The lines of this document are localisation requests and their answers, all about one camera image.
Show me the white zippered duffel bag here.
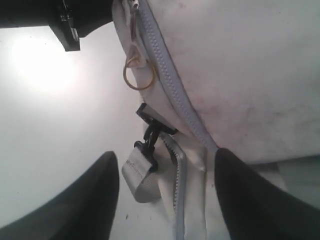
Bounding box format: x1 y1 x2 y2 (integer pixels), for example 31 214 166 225
112 0 320 240

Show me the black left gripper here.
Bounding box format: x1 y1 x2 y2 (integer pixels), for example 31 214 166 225
0 0 113 52

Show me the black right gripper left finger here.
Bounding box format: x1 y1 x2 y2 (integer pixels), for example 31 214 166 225
0 151 119 240

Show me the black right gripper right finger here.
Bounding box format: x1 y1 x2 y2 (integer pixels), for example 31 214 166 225
214 148 320 240

